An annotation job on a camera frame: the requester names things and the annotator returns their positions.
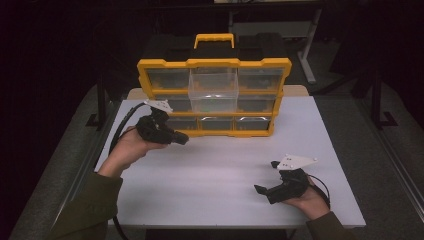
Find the clear plastic drawer bin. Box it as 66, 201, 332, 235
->
187, 66, 240, 114

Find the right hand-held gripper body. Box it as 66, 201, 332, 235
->
265, 153, 319, 205

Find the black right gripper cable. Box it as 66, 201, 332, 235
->
307, 173, 331, 210

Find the aluminium frame rail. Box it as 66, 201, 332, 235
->
49, 99, 122, 240
353, 98, 424, 216

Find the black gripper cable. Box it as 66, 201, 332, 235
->
107, 102, 148, 240
307, 173, 331, 210

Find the person's right hand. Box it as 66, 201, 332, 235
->
281, 175, 331, 221

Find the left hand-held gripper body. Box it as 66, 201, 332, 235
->
134, 99, 176, 145

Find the white desk with metal legs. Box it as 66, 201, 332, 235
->
227, 7, 324, 85

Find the yellow and black organizer case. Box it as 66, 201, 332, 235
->
136, 32, 293, 139

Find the person's left hand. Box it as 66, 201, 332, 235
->
96, 126, 168, 179

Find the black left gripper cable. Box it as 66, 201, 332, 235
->
107, 102, 148, 240

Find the black metal stand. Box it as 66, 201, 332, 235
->
370, 70, 399, 131
85, 70, 108, 132

